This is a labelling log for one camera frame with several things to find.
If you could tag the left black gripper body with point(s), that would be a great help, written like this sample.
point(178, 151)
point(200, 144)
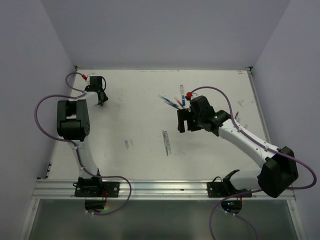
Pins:
point(105, 97)

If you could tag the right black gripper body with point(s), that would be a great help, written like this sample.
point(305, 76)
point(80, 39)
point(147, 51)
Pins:
point(197, 119)

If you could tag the blue pen pile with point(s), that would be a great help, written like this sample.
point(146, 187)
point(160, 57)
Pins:
point(170, 103)

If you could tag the grey pen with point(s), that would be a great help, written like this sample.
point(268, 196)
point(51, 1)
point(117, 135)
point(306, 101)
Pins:
point(165, 143)

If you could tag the blue capped pen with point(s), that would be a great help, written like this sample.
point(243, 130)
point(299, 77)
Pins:
point(182, 93)

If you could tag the clear pen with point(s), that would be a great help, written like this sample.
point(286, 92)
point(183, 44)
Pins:
point(168, 142)

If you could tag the clear pen cap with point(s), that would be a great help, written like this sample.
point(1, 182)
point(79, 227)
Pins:
point(127, 144)

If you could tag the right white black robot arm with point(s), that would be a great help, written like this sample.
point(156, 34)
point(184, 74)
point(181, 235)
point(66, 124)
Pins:
point(277, 169)

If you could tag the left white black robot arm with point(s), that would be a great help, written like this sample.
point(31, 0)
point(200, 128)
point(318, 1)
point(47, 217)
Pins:
point(73, 124)

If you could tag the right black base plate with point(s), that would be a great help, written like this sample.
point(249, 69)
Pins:
point(222, 187)

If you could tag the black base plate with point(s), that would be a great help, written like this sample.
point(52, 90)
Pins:
point(95, 187)
point(222, 187)

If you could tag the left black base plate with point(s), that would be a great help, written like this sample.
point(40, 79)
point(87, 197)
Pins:
point(95, 187)

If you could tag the aluminium mounting rail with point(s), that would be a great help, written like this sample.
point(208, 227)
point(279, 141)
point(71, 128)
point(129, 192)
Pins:
point(63, 189)

